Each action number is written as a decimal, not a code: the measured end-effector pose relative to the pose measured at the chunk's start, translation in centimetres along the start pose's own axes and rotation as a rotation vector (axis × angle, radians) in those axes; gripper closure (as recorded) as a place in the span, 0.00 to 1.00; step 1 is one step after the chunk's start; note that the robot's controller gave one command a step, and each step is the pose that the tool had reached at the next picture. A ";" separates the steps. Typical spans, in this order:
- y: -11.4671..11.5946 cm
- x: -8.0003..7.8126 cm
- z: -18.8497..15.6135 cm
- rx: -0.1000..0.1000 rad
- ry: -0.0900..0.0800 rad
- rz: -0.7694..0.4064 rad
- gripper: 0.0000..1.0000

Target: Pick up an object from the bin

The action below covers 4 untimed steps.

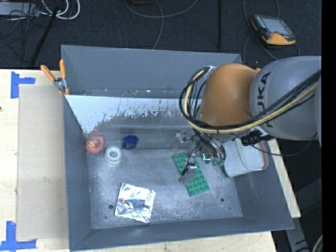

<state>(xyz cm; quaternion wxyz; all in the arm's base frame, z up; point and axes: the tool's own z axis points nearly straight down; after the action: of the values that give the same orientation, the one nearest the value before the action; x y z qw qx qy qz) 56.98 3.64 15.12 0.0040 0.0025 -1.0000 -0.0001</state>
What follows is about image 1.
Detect pale wood flat board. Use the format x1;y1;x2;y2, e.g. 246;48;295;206
16;84;69;242

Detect white ring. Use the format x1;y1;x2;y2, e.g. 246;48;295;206
104;145;123;165

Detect green studded flat block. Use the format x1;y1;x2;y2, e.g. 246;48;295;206
172;152;211;197

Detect blue cup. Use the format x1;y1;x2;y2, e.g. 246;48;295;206
122;134;140;151

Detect black cylinder on white bracket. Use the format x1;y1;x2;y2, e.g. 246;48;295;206
240;130;263;145

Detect silver foil packet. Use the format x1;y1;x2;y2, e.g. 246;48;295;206
114;182;156;224

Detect grey metal bin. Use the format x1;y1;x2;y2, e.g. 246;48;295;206
60;45;295;251

